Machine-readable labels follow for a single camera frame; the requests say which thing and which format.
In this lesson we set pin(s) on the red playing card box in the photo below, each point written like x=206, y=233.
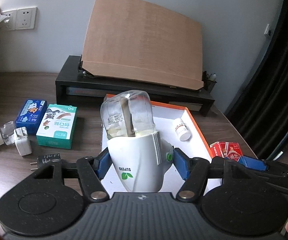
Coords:
x=227, y=150

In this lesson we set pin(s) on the black pen holder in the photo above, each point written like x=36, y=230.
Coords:
x=209, y=81

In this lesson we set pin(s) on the dark curtain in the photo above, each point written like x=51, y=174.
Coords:
x=284, y=67

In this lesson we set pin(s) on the grey flat device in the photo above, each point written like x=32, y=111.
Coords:
x=84, y=91

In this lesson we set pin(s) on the blue cartoon print box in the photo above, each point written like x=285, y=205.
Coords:
x=31, y=115

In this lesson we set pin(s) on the white mosquito repellent heater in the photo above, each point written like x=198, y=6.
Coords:
x=136, y=160

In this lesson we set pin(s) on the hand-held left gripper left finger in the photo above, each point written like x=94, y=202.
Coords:
x=104, y=163

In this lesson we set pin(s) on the wooden book stand board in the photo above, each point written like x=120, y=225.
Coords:
x=144, y=37

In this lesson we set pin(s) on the clear bottle with ribbed cap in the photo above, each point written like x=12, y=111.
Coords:
x=6, y=132

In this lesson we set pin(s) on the black monitor riser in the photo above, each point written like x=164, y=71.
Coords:
x=71, y=75

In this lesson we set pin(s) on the white charger adapter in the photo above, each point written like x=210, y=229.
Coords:
x=23, y=142

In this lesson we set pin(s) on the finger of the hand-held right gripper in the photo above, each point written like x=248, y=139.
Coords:
x=254, y=163

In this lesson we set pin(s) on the white wall socket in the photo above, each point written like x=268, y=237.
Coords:
x=8, y=20
x=26, y=18

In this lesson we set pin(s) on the black plug adapter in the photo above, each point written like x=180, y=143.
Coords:
x=47, y=160

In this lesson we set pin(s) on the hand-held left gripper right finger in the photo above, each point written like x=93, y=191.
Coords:
x=181, y=165

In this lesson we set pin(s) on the small white wall fixture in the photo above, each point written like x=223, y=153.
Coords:
x=268, y=30

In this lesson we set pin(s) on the white pill bottle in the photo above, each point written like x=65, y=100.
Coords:
x=181, y=130

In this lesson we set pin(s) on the orange and white cardboard box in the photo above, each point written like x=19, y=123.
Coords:
x=166, y=115

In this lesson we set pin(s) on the green and white bandage box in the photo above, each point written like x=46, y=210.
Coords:
x=56, y=127

